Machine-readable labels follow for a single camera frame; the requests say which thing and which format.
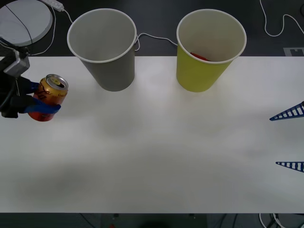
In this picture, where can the orange and gold drink can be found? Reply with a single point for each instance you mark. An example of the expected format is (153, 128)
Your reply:
(51, 95)

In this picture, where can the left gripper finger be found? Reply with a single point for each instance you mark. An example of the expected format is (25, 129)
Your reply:
(33, 86)
(44, 108)

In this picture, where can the white power strip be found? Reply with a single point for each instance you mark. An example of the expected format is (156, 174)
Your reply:
(55, 4)

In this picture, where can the red drink can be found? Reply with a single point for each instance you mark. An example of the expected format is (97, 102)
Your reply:
(200, 57)

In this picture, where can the grey plastic waste bin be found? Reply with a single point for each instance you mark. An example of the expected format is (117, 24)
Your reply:
(111, 71)

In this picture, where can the white round disc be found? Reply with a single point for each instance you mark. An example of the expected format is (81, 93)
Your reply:
(16, 19)

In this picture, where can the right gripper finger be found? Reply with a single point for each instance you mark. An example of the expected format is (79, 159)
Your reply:
(293, 165)
(291, 114)

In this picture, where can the yellow-green plastic waste bin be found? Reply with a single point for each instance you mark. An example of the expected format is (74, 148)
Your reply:
(197, 76)

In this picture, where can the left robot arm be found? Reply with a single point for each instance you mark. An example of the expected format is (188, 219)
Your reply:
(14, 63)

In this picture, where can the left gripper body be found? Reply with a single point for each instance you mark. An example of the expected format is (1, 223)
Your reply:
(14, 104)

